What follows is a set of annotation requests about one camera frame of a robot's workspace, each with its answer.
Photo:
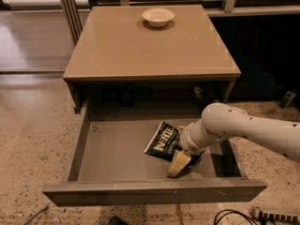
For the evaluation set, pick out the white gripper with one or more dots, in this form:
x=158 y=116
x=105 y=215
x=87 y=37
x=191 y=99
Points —
x=187 y=142

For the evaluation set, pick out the blue kettle chip bag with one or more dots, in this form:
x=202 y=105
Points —
x=164 y=143

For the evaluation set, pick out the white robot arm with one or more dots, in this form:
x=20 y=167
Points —
x=220 y=122

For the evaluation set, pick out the open grey top drawer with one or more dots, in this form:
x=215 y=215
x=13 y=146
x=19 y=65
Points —
x=107 y=164

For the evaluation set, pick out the grey drawer cabinet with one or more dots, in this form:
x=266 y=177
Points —
x=118 y=45

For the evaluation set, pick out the black object on floor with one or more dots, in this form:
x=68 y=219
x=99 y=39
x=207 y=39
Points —
x=117 y=221

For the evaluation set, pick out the white power strip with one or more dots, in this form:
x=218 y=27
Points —
x=260 y=214

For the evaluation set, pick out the small black device on floor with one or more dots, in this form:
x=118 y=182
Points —
x=287 y=99

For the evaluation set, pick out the white ceramic bowl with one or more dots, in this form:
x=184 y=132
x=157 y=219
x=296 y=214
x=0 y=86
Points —
x=158 y=17

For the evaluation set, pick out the grey metal rod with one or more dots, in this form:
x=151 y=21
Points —
x=40 y=211

